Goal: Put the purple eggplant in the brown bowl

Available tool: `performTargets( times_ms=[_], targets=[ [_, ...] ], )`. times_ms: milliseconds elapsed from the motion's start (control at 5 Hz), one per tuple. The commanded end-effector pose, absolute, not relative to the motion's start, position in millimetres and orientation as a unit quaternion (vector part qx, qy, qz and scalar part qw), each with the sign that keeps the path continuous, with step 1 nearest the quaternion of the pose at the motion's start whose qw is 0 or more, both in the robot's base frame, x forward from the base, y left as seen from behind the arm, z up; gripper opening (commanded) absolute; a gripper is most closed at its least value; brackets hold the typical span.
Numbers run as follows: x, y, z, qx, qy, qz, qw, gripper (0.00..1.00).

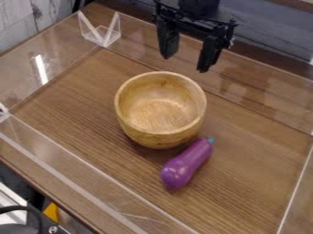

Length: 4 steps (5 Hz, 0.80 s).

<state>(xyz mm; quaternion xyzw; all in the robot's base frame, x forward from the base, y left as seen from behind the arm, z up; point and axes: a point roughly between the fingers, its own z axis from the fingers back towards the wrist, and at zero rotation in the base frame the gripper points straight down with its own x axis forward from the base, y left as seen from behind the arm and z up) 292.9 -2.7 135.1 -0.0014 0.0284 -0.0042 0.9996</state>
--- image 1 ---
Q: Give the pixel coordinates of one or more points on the purple toy eggplant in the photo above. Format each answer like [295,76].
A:
[178,170]

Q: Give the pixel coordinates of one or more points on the clear acrylic corner bracket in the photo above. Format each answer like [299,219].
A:
[101,35]

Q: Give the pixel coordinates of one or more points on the clear acrylic tray wall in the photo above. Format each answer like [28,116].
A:
[85,191]

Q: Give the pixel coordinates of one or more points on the brown wooden bowl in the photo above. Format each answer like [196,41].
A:
[161,109]

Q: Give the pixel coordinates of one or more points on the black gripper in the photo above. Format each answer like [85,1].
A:
[197,18]

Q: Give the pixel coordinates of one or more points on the yellow block under table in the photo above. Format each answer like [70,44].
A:
[51,212]

